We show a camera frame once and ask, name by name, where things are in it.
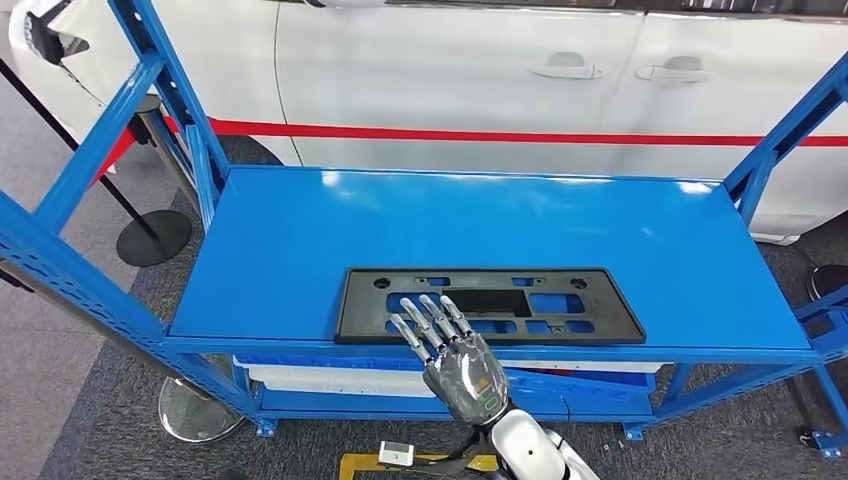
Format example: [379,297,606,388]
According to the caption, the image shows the red barrier belt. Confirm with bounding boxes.
[162,117,848,148]
[89,127,138,188]

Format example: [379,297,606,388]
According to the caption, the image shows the black plastic bracket part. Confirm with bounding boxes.
[333,266,647,346]

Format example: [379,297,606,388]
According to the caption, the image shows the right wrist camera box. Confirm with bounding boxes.
[377,440,468,480]

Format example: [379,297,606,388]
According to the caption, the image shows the white car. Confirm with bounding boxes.
[9,0,848,248]

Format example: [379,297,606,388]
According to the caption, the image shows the grey belt stanchion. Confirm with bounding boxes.
[129,93,203,217]

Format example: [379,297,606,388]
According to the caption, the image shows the blue metal shelf rack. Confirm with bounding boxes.
[0,0,848,462]
[798,362,848,460]

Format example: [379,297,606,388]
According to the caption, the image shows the round dark stanchion base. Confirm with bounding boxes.
[806,263,848,304]

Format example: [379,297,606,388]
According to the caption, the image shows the chrome stanchion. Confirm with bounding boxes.
[0,258,248,445]

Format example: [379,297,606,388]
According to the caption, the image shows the black stanchion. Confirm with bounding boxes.
[0,58,193,268]

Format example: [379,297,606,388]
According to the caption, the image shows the white car door handle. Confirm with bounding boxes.
[633,55,715,84]
[528,51,605,81]

